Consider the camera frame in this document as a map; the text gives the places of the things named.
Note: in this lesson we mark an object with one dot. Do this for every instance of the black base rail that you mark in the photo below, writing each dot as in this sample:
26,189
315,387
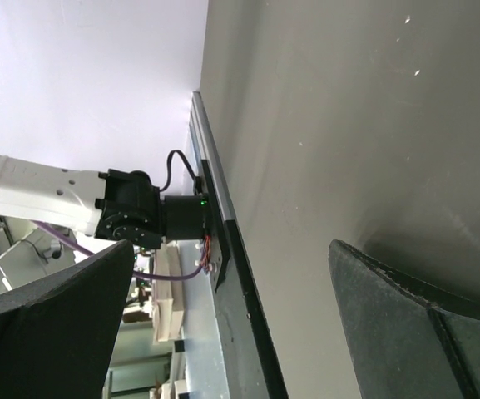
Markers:
251,364

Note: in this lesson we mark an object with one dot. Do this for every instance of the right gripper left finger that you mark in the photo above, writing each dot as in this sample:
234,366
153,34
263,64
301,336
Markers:
57,334

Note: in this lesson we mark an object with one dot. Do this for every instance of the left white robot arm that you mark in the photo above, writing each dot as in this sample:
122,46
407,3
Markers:
111,205

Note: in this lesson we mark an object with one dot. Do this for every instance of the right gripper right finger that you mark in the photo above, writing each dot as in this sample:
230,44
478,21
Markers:
406,338

